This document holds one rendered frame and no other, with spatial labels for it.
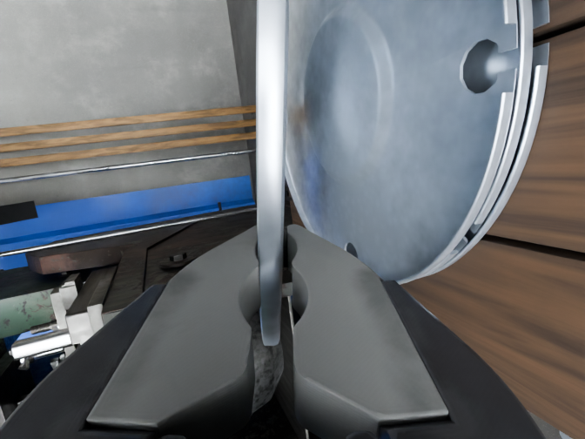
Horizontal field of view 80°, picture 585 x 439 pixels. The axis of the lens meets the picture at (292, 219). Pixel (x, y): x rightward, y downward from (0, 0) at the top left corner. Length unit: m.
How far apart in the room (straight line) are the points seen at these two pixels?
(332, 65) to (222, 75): 1.81
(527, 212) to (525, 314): 0.05
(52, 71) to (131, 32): 0.40
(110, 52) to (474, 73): 1.95
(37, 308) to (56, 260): 0.13
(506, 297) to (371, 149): 0.12
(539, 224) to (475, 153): 0.04
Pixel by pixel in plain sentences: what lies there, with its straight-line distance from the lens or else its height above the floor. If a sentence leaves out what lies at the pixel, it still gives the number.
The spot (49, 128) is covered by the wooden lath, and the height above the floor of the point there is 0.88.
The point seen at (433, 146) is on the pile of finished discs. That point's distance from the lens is 0.21.
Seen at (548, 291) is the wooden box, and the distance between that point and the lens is 0.21.
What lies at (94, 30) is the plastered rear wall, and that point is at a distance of 2.11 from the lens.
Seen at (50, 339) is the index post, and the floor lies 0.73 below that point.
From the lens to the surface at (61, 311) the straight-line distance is 0.89.
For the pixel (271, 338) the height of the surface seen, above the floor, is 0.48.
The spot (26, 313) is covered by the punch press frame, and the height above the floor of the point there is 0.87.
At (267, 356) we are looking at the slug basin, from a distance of 0.82.
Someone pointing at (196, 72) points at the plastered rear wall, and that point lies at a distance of 2.07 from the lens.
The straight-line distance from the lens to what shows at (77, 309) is 0.76.
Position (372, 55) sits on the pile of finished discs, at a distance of 0.25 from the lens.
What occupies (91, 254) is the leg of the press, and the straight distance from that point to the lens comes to 1.10.
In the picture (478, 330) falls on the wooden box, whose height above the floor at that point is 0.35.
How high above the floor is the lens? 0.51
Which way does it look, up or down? 20 degrees down
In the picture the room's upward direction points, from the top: 101 degrees counter-clockwise
